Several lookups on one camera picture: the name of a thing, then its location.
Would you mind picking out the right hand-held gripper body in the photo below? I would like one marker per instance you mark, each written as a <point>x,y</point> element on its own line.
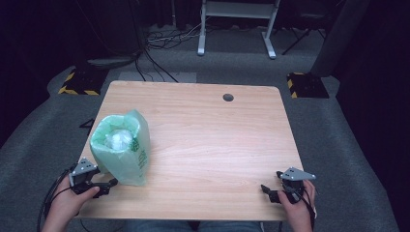
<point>295,182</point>

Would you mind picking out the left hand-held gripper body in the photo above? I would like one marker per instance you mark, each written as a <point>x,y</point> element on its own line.
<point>84,175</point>

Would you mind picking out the green plastic bag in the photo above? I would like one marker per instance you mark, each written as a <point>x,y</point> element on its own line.
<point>129,161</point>

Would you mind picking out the person's right hand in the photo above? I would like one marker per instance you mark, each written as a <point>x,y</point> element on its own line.
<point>298,209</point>

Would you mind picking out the person's left hand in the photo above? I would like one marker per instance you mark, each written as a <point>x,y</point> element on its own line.
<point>69,201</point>

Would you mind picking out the crumpled white paper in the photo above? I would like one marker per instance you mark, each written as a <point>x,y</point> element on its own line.
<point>118,139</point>

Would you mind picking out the black table foot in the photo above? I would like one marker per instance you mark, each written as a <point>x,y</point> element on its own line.
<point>87,123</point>

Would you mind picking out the black yellow striped base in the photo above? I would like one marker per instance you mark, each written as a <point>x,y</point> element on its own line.
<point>82,82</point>
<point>306,85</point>

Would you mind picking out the grey flat stand base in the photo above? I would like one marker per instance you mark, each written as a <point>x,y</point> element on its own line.
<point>112,62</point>

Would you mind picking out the black tripod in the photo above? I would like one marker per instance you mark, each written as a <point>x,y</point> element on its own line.
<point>303,38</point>

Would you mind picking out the grey slanted post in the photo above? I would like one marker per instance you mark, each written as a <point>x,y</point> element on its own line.
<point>341,35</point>

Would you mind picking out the white metal desk frame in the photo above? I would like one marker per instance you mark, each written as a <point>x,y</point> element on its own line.
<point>237,9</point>

